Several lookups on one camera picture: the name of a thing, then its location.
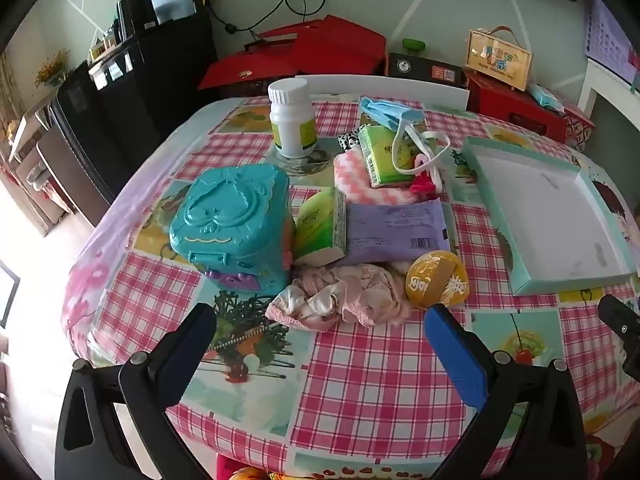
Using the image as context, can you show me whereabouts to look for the purple wipes pack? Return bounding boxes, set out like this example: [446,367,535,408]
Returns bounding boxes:
[345,200,453,266]

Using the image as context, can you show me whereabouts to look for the tan box with handle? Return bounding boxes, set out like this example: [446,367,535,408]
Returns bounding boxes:
[465,26,533,92]

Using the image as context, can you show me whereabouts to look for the teal packet with red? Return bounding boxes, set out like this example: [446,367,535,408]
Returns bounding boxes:
[169,164,292,296]

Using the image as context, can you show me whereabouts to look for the purple perforated plastic basket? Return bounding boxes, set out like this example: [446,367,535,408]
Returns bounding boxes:
[582,0,640,86]

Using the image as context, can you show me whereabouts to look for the red pink pipe cleaner bundle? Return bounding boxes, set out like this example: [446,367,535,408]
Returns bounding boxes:
[410,152,443,196]

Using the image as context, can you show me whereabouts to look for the pink fabric scrunchie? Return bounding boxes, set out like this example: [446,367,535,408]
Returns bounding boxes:
[266,262,413,332]

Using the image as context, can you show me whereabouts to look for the black cabinet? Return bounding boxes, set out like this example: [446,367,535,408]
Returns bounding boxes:
[35,22,218,228]

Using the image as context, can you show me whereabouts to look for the yellow flowers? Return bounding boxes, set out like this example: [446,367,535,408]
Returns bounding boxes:
[35,50,71,86]

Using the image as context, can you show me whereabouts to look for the red patterned box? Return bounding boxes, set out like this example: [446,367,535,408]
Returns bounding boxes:
[562,102,596,151]

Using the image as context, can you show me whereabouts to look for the white pill bottle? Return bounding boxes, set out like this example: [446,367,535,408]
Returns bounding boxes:
[268,79,317,159]

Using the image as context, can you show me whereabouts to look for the red flat gift box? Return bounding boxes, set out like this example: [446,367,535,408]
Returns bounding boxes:
[197,15,388,93]

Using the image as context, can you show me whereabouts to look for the leopard print scrunchie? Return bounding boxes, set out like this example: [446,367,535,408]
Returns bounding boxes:
[337,127,363,153]

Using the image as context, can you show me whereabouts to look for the red carton with slot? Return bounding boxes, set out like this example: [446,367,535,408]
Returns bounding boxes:
[462,70,568,141]

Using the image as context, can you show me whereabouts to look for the green tissue pack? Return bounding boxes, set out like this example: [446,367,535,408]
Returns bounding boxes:
[292,186,348,265]
[359,125,418,189]

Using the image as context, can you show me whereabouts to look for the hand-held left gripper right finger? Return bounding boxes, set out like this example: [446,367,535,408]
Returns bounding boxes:
[424,303,588,480]

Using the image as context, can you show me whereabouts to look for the white chair back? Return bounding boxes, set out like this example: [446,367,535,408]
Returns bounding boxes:
[294,74,470,110]

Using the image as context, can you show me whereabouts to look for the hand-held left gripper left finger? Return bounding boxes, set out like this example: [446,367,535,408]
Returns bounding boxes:
[54,302,221,480]

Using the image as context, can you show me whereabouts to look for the black labelled box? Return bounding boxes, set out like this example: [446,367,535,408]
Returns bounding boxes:
[386,51,466,82]

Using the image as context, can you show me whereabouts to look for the white desk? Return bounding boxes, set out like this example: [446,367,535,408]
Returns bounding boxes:
[577,57,640,126]

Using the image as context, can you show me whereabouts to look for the blue face mask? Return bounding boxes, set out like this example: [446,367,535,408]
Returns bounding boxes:
[359,96,451,177]

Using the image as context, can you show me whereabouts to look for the checked printed tablecloth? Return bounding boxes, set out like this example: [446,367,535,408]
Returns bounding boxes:
[60,95,640,480]

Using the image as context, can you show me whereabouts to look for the pink striped fluffy towel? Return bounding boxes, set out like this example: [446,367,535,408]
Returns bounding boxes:
[333,151,441,207]

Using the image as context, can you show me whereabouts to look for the blue wipes pack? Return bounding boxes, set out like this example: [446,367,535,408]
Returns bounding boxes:
[527,82,566,110]

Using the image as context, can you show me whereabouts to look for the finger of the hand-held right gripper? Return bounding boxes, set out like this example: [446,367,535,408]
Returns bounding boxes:
[597,294,640,376]

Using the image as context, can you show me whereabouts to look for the teal shallow box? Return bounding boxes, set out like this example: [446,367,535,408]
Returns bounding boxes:
[460,136,638,296]

